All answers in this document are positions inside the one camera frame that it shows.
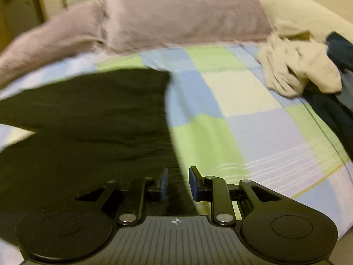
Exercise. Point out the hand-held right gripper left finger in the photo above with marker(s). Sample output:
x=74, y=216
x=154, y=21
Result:
x=164, y=184

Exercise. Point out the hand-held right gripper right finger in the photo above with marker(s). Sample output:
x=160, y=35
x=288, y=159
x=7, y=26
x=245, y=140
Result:
x=193, y=184

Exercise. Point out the black pants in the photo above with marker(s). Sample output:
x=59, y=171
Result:
x=96, y=121

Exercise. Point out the checkered bed sheet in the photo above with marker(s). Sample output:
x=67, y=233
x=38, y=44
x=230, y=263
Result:
x=248, y=105

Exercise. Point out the dark navy garment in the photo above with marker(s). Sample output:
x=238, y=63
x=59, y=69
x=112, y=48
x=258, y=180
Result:
x=331, y=116

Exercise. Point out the beige garment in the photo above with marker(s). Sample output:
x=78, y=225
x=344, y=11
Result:
x=300, y=60

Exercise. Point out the purple pillow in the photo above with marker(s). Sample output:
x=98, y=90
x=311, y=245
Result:
x=182, y=13
x=55, y=41

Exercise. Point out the grey-blue garment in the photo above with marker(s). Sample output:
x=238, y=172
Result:
x=346, y=91

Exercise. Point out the cream panelled headboard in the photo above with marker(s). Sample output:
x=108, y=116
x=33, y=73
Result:
x=33, y=2

